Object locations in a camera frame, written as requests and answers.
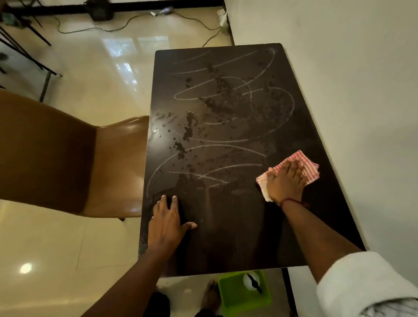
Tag brown leather chair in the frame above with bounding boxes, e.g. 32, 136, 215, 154
0, 89, 151, 220

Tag black table leg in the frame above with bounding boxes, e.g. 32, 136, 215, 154
281, 267, 298, 317

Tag red white checked cloth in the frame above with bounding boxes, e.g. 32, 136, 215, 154
256, 150, 320, 203

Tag scattered dark dirt crumbs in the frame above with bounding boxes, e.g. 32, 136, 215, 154
153, 61, 294, 165

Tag person's right forearm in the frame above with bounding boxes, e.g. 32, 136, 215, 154
281, 200, 364, 285

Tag black tripod stand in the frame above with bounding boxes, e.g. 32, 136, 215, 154
0, 23, 62, 103
0, 0, 52, 46

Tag person's dark trousers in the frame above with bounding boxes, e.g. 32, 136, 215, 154
143, 291, 224, 317

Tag red thread wristband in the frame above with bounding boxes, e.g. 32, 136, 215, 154
280, 197, 310, 209

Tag person's bare foot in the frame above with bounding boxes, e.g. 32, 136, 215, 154
200, 280, 223, 315

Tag person's left forearm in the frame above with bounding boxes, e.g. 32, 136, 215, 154
80, 247, 178, 317

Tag person's left hand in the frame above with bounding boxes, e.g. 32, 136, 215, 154
148, 195, 197, 253

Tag black floor cable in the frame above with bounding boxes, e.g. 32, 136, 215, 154
52, 9, 224, 49

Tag green plastic bin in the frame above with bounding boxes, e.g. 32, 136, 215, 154
217, 269, 272, 317

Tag white round container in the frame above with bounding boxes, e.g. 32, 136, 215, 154
243, 272, 263, 294

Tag person's right hand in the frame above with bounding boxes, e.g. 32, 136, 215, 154
266, 159, 309, 205

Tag white shirt sleeve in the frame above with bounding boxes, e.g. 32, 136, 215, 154
316, 251, 418, 317

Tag black mesh basket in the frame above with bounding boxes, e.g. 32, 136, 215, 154
84, 0, 115, 22

